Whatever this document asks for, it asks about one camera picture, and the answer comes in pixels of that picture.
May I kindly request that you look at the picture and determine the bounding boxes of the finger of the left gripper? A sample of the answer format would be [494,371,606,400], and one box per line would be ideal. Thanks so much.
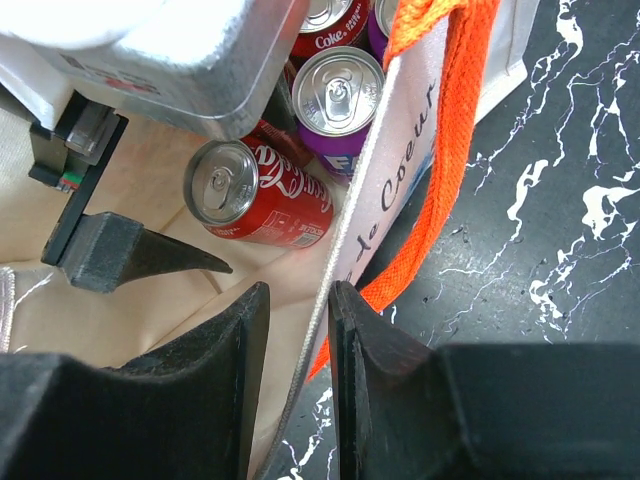
[69,212,233,292]

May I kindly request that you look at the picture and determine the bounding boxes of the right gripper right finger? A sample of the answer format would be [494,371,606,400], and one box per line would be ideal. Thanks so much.
[328,281,639,479]

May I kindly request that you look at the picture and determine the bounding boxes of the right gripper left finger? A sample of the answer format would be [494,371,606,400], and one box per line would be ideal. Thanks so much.
[1,282,270,479]

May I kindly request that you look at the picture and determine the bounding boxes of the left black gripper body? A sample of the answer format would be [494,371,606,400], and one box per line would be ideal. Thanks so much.
[28,92,128,265]

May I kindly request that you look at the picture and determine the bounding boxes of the red can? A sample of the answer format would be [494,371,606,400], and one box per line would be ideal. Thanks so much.
[183,137,334,249]
[291,0,370,59]
[243,119,315,168]

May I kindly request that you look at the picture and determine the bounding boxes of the purple can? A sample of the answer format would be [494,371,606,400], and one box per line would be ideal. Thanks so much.
[292,46,385,185]
[367,0,398,63]

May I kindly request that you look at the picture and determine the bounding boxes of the beige canvas bag orange handles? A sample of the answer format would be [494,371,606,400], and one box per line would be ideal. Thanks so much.
[1,1,537,479]

